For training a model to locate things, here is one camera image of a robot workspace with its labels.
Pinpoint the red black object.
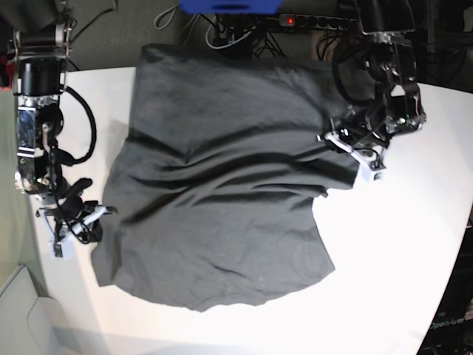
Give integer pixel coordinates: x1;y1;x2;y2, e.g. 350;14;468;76
0;53;14;90

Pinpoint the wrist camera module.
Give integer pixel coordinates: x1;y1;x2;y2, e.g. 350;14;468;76
360;165;387;183
48;238;75;260

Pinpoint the black power strip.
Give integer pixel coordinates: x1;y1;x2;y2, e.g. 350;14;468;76
278;14;358;30

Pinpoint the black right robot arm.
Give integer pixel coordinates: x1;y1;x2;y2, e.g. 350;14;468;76
1;1;117;260

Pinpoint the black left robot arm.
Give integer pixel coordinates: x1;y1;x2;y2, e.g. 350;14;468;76
322;1;426;182

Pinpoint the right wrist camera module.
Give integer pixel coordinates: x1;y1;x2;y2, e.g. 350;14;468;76
48;238;75;260

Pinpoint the blue box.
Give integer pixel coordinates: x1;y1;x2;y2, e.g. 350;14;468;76
178;0;282;14

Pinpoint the dark grey t-shirt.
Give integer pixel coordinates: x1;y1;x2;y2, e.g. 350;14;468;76
91;45;358;312

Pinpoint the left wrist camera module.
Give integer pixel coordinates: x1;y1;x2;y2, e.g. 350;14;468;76
360;165;387;183

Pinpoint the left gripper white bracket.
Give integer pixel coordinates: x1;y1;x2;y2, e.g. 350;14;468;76
316;117;387;173

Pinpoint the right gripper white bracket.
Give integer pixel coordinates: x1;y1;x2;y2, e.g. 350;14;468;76
35;205;118;245

